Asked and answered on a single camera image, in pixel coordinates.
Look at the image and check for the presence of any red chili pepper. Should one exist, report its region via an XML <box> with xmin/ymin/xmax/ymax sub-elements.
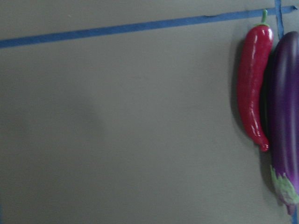
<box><xmin>236</xmin><ymin>9</ymin><xmax>273</xmax><ymax>152</ymax></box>

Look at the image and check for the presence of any purple eggplant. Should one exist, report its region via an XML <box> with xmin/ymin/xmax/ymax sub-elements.
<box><xmin>267</xmin><ymin>31</ymin><xmax>299</xmax><ymax>216</ymax></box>

